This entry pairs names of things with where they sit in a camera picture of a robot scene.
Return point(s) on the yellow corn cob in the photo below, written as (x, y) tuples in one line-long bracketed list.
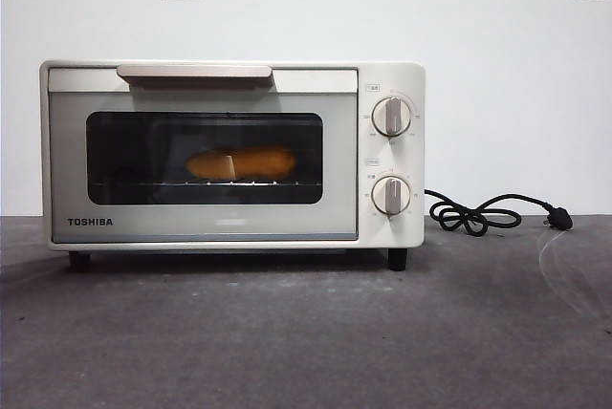
[(263, 164)]

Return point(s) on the cream Toshiba toaster oven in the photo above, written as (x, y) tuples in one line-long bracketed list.
[(412, 156)]

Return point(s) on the cream round oven knob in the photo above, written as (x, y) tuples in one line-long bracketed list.
[(392, 116), (391, 196)]

